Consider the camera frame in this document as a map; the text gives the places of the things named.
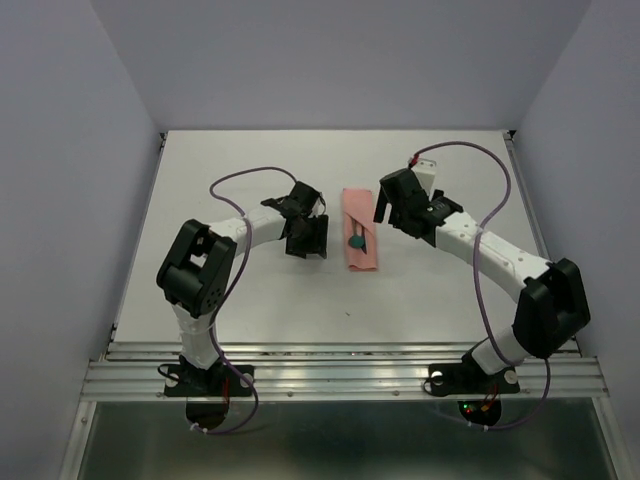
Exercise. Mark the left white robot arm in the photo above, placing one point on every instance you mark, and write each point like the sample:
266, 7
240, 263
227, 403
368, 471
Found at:
197, 275

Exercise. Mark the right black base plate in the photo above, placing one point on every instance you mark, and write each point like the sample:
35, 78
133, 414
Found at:
445, 379

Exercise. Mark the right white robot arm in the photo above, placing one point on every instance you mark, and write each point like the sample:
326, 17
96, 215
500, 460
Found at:
551, 304

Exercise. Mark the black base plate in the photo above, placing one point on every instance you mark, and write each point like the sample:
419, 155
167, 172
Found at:
445, 379
186, 381

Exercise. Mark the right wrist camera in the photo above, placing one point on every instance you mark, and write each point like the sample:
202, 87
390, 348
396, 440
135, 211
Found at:
425, 171

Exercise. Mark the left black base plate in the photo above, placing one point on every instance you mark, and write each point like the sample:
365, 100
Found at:
186, 381

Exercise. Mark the pink satin napkin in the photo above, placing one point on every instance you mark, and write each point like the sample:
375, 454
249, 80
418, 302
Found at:
360, 240

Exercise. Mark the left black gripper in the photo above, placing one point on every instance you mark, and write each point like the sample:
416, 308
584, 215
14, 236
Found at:
316, 243

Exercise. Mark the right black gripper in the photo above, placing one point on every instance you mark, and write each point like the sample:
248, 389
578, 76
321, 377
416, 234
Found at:
382, 207

